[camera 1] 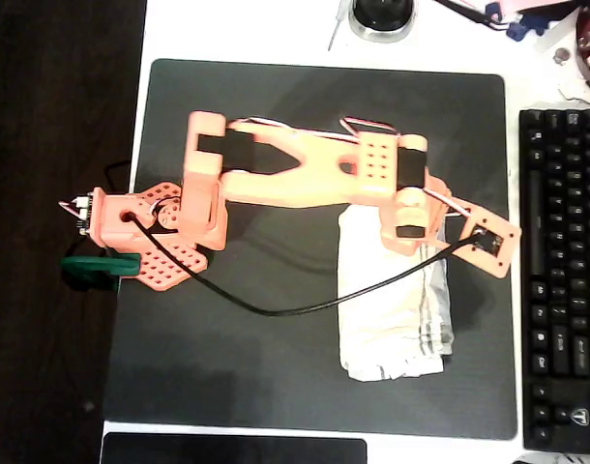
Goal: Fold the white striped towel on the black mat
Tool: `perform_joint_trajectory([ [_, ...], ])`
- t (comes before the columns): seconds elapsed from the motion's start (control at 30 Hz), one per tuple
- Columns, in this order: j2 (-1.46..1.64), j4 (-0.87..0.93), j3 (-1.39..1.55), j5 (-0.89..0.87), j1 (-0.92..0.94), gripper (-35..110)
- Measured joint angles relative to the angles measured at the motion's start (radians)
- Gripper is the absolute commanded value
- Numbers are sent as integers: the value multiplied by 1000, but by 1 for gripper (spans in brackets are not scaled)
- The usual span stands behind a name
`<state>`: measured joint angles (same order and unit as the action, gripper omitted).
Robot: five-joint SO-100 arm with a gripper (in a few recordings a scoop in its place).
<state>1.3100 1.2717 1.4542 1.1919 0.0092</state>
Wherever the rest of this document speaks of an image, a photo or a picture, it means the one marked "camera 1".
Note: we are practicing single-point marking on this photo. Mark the black flat tablet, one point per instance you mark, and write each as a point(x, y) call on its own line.
point(237, 449)

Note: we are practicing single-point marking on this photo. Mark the white striped towel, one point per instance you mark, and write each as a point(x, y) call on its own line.
point(382, 328)

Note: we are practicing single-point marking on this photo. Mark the small round metal knob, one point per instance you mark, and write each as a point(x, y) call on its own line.
point(562, 55)

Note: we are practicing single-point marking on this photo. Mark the round black glass-rimmed object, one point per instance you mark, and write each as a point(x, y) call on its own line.
point(382, 17)

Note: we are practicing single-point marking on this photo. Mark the black computer keyboard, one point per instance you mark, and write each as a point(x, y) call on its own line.
point(561, 290)

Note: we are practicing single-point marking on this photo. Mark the orange 3D-printed robot arm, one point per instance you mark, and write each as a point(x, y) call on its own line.
point(295, 179)

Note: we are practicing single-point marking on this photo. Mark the small blue object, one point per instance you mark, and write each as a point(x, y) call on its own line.
point(517, 30)

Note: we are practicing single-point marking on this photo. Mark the green table clamp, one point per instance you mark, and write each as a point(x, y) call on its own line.
point(101, 265)

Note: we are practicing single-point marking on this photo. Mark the black desk mat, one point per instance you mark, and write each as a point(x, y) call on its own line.
point(203, 362)

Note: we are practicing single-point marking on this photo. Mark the thin white stick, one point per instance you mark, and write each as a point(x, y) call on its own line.
point(336, 26)

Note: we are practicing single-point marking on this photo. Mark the robot controller board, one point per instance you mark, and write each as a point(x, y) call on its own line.
point(81, 212)

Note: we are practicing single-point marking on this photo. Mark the orange gripper camera mount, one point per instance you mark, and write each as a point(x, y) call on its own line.
point(507, 231)

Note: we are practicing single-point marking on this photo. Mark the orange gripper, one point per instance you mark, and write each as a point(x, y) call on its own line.
point(407, 245)

